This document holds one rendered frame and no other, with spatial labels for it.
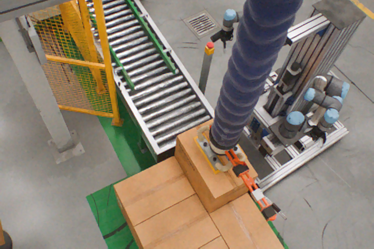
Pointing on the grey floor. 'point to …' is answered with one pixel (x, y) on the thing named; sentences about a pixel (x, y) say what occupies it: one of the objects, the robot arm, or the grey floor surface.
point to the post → (205, 68)
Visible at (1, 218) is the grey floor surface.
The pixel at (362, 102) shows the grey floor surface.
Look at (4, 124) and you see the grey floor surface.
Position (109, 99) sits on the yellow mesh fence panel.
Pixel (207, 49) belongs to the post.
